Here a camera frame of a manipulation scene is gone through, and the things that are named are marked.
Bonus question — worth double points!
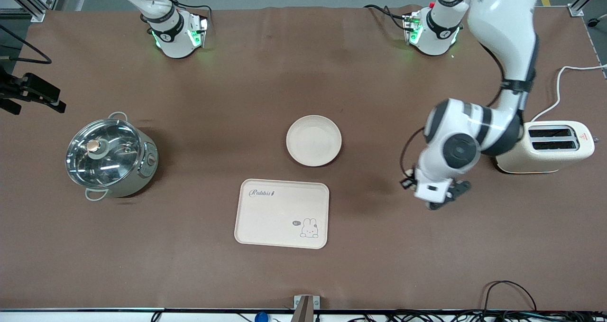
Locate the cream round plate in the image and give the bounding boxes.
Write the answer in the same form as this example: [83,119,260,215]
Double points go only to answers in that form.
[286,115,342,167]

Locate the cream two-slot toaster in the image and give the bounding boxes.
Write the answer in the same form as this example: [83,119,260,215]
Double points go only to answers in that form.
[496,120,596,174]

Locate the glass pot lid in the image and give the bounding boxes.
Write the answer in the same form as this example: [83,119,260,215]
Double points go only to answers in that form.
[65,118,143,189]

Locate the grey electric cooking pot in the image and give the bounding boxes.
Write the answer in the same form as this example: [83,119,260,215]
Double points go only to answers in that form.
[65,112,159,202]

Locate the cream rabbit print tray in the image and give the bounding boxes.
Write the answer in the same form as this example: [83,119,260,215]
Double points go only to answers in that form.
[234,178,330,249]

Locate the brown table cover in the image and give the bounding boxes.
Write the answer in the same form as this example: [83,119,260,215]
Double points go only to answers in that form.
[0,5,607,312]

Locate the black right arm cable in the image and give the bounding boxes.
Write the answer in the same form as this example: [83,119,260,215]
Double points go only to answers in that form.
[0,25,52,65]

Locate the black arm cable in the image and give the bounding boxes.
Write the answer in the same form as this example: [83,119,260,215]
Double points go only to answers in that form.
[0,25,52,65]
[400,42,510,190]

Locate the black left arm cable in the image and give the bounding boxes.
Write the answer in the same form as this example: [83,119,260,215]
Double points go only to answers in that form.
[400,42,510,190]

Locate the black looped cable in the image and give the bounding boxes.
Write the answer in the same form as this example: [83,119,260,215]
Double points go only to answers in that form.
[481,280,539,313]

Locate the black cable bundle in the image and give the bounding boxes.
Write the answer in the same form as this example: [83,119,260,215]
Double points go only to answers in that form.
[332,310,607,322]

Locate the white toaster power cable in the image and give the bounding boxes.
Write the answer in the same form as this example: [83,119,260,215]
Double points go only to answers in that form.
[530,64,607,122]

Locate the grey metal camera bracket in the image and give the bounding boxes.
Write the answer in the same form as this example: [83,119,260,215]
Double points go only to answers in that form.
[294,295,320,322]

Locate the black right base cable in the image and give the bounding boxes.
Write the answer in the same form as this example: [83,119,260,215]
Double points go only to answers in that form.
[152,0,212,31]

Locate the black base cable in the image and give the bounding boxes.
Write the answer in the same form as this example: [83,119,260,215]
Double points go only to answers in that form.
[364,4,409,30]
[152,0,212,31]

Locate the black left base cable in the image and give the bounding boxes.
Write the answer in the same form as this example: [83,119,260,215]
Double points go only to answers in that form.
[364,4,409,30]

